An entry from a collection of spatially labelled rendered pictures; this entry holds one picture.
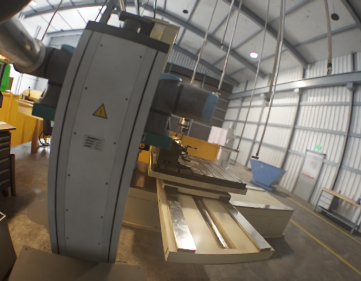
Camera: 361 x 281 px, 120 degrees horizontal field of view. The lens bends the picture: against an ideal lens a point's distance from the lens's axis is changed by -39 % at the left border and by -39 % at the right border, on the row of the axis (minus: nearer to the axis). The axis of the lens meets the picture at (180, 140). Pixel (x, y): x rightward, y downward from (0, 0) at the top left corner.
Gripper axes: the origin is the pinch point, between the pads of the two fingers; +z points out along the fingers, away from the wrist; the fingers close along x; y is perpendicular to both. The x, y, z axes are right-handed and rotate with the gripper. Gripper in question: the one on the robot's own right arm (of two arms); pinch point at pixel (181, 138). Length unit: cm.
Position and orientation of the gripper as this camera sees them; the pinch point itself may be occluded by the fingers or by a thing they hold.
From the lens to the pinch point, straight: 208.7
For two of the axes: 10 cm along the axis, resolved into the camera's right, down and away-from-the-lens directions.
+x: -0.2, -1.0, 9.9
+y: 9.6, 2.8, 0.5
